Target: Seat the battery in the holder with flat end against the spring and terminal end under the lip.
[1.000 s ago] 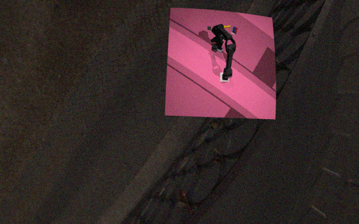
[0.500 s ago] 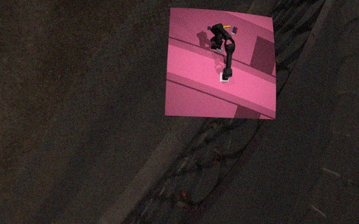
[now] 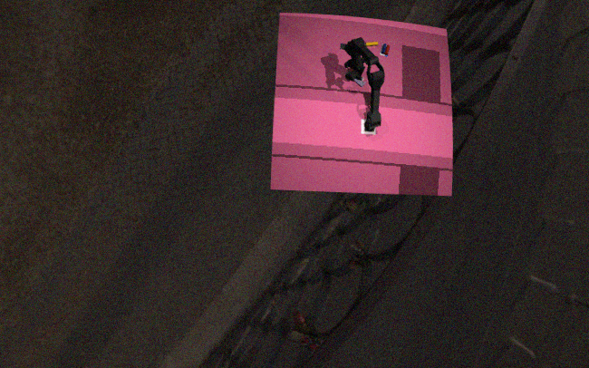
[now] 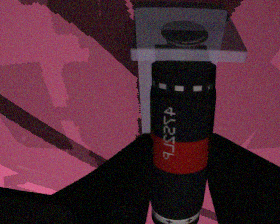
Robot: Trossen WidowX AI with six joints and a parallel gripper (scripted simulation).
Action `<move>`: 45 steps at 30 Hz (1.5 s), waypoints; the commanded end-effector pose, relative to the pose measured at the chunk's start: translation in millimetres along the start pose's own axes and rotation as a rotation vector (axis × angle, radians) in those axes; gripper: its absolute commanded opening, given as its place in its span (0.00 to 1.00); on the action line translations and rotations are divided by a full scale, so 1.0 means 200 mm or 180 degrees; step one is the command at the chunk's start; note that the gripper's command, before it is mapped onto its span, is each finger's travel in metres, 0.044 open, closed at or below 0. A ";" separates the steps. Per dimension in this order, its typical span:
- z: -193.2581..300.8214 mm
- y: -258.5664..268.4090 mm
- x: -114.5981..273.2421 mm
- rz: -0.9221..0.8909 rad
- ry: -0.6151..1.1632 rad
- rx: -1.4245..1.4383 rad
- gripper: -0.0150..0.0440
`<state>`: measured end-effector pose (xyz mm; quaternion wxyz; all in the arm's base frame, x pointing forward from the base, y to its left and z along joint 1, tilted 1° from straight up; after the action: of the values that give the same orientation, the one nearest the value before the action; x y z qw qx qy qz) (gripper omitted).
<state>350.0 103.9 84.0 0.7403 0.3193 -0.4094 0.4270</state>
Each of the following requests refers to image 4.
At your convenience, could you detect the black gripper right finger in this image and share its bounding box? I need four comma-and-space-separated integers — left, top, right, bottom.
207, 133, 280, 224

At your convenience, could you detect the black cylindrical battery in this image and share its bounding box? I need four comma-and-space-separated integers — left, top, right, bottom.
151, 61, 217, 224

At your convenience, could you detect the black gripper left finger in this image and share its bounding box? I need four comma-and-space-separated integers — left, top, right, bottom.
0, 133, 153, 224

